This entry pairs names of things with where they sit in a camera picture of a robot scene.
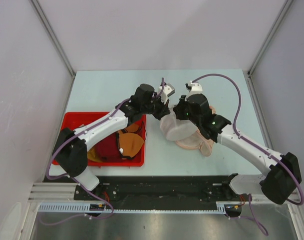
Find right aluminium frame post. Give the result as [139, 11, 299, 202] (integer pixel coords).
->
[248, 0, 295, 77]

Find purple cable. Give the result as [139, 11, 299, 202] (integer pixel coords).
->
[191, 73, 304, 237]
[39, 77, 167, 226]

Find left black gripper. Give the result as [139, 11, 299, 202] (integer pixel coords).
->
[141, 92, 170, 121]

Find red plastic bin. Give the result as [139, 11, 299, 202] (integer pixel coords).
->
[61, 111, 146, 168]

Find aluminium frame post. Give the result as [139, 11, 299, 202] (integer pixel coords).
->
[248, 0, 295, 77]
[29, 0, 76, 77]

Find left aluminium frame post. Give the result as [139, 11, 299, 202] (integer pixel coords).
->
[29, 0, 76, 77]

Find orange bra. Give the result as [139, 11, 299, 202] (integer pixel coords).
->
[116, 123, 145, 160]

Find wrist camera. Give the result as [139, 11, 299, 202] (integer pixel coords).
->
[156, 84, 175, 104]
[185, 81, 203, 96]

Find dark red bra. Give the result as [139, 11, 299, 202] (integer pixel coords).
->
[94, 133, 123, 163]

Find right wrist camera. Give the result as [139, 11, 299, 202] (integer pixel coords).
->
[185, 81, 203, 96]

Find mustard yellow garment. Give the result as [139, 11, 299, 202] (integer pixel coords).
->
[87, 147, 103, 163]

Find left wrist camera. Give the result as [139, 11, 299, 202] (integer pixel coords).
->
[156, 84, 175, 104]

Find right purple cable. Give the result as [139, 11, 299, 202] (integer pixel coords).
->
[191, 73, 304, 237]

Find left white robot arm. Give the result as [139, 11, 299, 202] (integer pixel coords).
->
[51, 83, 175, 200]

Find pink tulip laundry bag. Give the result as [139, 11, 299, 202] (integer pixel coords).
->
[175, 104, 217, 158]

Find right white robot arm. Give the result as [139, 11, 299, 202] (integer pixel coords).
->
[173, 93, 302, 205]

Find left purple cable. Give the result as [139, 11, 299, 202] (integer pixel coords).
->
[39, 77, 167, 226]

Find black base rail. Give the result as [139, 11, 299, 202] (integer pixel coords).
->
[43, 175, 257, 211]

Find white slotted cable duct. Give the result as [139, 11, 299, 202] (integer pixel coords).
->
[38, 202, 243, 215]

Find white mesh laundry bag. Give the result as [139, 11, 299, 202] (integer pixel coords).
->
[160, 107, 198, 142]

